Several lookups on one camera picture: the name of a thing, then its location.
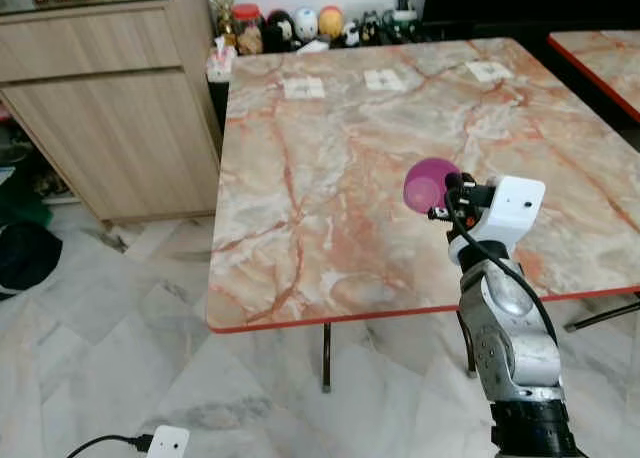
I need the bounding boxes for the purple plastic bowl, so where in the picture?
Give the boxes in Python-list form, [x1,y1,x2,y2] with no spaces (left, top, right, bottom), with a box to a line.
[403,158,463,216]

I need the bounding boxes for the white paper card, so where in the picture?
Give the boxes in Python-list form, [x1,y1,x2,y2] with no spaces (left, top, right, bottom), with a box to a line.
[466,61,515,84]
[283,77,328,101]
[363,69,408,92]

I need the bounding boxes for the marble folding table red edge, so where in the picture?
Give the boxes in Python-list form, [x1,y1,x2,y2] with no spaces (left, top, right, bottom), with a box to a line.
[205,37,640,393]

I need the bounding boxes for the green white lidded jar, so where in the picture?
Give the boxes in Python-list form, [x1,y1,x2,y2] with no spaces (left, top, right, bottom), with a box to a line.
[389,0,422,42]

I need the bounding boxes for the black white panda figurines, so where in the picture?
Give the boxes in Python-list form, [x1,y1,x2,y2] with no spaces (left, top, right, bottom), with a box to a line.
[345,12,392,48]

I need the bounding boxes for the black television screen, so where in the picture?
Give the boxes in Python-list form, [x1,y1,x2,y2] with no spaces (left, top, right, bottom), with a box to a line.
[420,0,640,37]

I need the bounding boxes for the yellow egg figurine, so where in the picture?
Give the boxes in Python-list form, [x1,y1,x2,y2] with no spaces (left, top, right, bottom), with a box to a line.
[318,5,346,40]

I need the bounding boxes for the white egg figurine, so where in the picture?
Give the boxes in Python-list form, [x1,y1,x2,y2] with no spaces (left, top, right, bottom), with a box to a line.
[293,6,320,42]

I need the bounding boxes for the black egg figurine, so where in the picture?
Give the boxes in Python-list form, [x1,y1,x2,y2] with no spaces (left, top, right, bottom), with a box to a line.
[266,10,296,51]

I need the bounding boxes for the red lidded snack jar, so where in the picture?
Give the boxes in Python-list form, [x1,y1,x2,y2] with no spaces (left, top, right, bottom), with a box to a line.
[231,4,265,56]

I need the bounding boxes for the pink white tissue box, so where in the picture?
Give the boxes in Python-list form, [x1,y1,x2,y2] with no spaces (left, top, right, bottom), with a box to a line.
[206,36,237,80]

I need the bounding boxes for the gold trophy figure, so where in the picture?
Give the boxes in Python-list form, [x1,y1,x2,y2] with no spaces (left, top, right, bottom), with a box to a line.
[209,0,237,49]

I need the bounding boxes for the light wooden cabinet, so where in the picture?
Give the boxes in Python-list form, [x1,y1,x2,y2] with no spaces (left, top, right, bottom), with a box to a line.
[0,0,224,227]

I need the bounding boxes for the black bag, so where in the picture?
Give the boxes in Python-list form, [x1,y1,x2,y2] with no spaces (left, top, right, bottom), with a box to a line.
[0,221,64,300]

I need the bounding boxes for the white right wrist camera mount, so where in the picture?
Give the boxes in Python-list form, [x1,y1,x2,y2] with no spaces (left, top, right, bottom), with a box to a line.
[449,176,547,269]

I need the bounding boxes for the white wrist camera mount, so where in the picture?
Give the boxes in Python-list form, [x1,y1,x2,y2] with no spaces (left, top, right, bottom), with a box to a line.
[449,176,547,269]
[145,425,191,458]

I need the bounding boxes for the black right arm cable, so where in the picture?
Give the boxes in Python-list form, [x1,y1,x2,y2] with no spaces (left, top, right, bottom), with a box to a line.
[443,186,559,345]

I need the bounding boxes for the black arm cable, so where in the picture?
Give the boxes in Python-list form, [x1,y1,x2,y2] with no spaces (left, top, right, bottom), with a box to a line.
[443,186,559,345]
[65,433,154,458]

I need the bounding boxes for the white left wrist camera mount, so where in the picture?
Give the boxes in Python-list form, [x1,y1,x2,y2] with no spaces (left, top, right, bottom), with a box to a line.
[145,425,191,458]

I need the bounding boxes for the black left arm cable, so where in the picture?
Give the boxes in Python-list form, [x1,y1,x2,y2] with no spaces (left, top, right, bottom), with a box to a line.
[65,433,154,458]

